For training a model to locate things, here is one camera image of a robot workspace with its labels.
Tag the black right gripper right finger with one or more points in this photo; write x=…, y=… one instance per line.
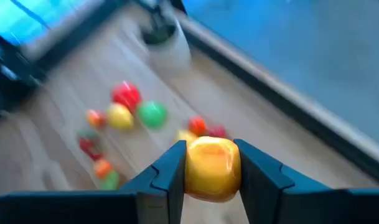
x=260, y=180

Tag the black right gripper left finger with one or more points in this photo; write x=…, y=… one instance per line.
x=167, y=180

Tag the small green fruit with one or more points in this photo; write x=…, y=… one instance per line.
x=152, y=115

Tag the red strawberry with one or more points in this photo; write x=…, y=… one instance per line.
x=217, y=131
x=88, y=141
x=96, y=153

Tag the red pear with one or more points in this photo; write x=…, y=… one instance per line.
x=126, y=96

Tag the small yellow-red peach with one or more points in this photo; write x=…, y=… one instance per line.
x=96, y=118

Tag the white cup with plant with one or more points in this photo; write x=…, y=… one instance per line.
x=170, y=53

